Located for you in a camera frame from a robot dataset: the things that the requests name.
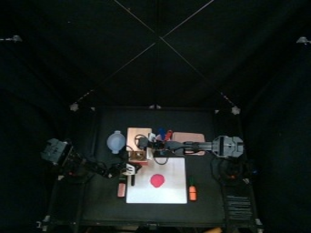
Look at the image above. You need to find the wooden drawer box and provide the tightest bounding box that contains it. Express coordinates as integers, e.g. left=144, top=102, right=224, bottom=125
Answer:
left=125, top=127, right=154, bottom=153

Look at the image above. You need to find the pink dough disc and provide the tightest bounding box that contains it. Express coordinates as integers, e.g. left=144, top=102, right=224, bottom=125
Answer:
left=149, top=173, right=166, bottom=188

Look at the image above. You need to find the blue stick tool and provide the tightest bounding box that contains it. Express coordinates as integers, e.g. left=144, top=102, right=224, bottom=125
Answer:
left=156, top=127, right=166, bottom=141

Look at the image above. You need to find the orange pink toy food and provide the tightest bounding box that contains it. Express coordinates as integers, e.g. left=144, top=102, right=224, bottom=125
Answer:
left=116, top=177, right=128, bottom=198

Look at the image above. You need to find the orange toy carrot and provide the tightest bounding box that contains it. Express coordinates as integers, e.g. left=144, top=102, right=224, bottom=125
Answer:
left=186, top=177, right=197, bottom=202

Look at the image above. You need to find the black ribbed plate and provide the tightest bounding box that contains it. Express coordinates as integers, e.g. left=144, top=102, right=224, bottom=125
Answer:
left=223, top=194, right=253, bottom=222

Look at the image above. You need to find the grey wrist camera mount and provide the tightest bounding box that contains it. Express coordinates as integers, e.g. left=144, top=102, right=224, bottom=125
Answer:
left=124, top=163, right=137, bottom=177

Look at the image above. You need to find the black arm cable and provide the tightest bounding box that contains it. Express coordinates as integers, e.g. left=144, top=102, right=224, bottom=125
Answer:
left=153, top=149, right=169, bottom=167

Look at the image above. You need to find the thin white frame cord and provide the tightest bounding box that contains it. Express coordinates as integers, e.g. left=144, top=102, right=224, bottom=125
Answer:
left=74, top=0, right=214, bottom=106
left=112, top=0, right=236, bottom=107

